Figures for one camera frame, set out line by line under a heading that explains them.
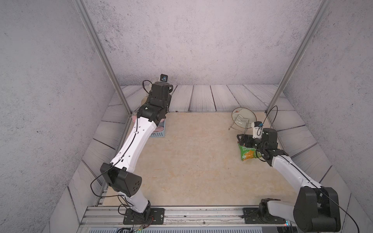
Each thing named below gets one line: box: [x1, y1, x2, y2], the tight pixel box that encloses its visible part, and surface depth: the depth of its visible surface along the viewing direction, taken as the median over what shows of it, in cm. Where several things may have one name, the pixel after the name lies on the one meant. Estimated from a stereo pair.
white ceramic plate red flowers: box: [231, 107, 258, 129], surface depth 103 cm
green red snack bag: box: [237, 142, 262, 162], surface depth 95 cm
